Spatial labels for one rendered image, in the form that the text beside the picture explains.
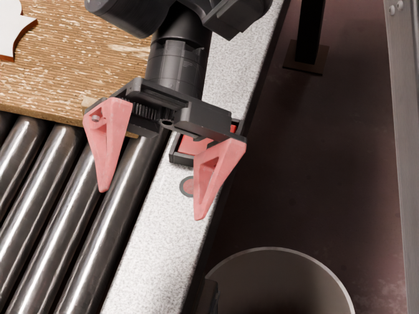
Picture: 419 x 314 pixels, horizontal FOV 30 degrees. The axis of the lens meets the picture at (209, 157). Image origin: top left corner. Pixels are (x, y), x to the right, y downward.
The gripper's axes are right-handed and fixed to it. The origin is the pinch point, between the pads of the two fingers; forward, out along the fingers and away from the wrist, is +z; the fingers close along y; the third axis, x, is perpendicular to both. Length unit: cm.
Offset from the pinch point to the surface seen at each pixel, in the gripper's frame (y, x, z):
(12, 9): 9.1, -36.3, -31.6
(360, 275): -95, -82, -23
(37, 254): 2.5, -22.6, 3.0
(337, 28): -101, -109, -105
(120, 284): -5.4, -16.7, 5.2
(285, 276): -61, -66, -13
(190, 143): -11.7, -17.8, -13.6
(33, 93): 5.3, -30.1, -18.3
